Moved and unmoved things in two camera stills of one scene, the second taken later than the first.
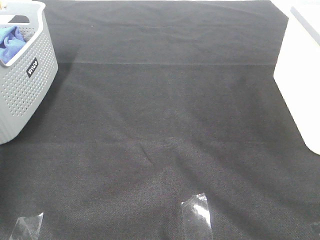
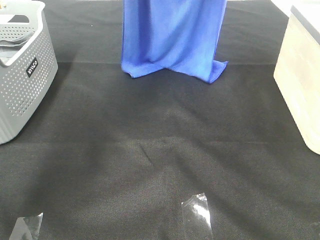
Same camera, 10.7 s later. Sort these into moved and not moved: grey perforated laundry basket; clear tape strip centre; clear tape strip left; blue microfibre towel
Moved: blue microfibre towel
Not moved: clear tape strip left; clear tape strip centre; grey perforated laundry basket
